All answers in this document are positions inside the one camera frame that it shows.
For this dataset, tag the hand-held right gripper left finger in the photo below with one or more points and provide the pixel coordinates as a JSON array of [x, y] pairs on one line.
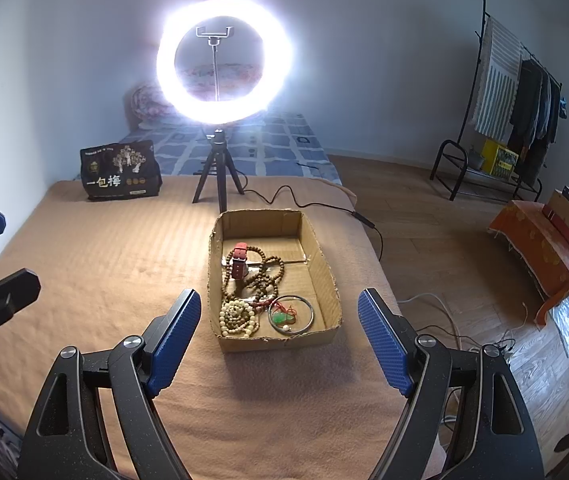
[[174, 345]]

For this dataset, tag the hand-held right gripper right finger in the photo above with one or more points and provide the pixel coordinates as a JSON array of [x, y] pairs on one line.
[[384, 345]]

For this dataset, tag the blue bangle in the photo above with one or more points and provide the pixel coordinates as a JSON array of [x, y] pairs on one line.
[[311, 314]]

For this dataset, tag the cardboard box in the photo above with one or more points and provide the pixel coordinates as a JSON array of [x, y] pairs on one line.
[[324, 265]]

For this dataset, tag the black printed bag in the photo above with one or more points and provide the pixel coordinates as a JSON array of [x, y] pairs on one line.
[[119, 170]]

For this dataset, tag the orange cloth covered table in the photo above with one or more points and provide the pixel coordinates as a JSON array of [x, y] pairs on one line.
[[539, 250]]

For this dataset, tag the yellow box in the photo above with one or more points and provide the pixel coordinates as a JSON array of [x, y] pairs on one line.
[[499, 160]]

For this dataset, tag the blue patterned bedsheet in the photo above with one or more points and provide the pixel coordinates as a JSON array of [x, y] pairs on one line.
[[274, 150]]

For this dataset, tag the dark hanging clothes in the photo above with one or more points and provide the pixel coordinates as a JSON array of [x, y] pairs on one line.
[[529, 110]]

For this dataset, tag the striped towel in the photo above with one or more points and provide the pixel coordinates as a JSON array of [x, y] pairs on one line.
[[497, 80]]

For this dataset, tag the blue hanging garment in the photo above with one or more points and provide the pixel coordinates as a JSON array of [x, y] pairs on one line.
[[563, 109]]

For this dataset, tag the phone clamp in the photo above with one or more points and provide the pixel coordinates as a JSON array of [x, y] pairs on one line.
[[214, 34]]

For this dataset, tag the black clothes rack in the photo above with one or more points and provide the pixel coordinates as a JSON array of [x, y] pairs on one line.
[[484, 7]]

